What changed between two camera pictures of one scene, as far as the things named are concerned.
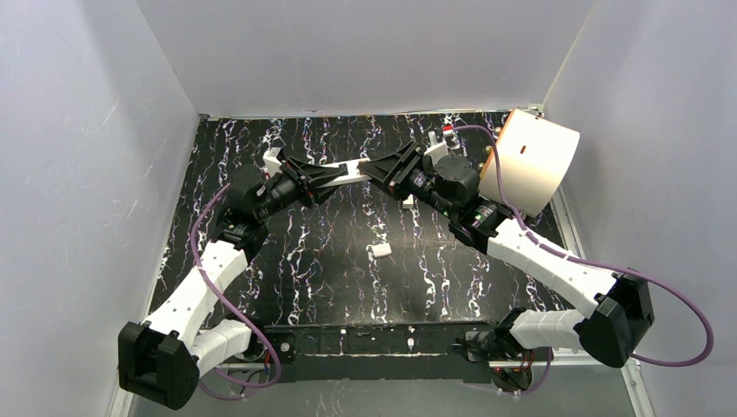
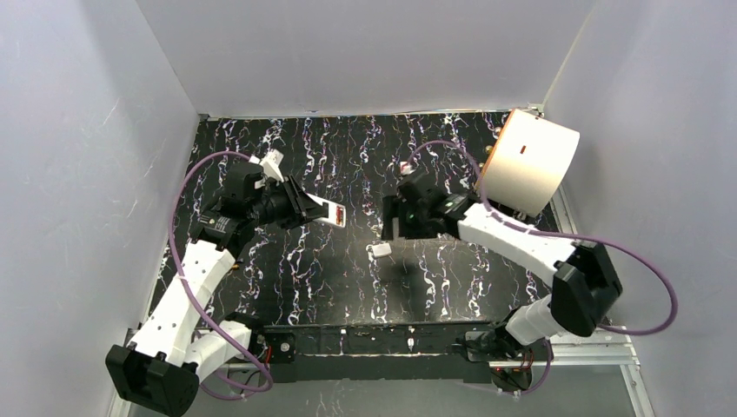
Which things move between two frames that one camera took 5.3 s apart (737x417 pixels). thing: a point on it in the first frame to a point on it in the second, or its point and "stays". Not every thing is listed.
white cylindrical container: [536, 157] stays
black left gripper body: [297, 183] to [293, 201]
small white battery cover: [381, 249] stays
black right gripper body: [407, 169] to [400, 216]
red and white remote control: [353, 173] to [336, 214]
